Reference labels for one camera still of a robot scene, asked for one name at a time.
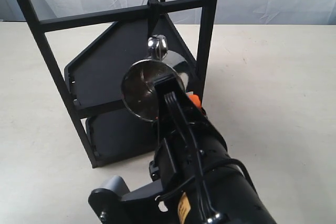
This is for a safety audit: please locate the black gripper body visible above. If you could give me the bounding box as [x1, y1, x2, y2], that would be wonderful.
[149, 95, 231, 182]

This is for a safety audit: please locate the stainless steel mug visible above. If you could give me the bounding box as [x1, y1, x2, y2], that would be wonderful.
[121, 35, 192, 122]

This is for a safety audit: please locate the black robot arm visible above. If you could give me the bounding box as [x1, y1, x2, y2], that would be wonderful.
[88, 92, 275, 223]

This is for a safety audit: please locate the black metal shelf rack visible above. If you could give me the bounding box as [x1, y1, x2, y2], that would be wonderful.
[17, 0, 217, 168]

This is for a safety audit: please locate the black camera cable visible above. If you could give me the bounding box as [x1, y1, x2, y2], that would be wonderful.
[157, 91, 259, 224]

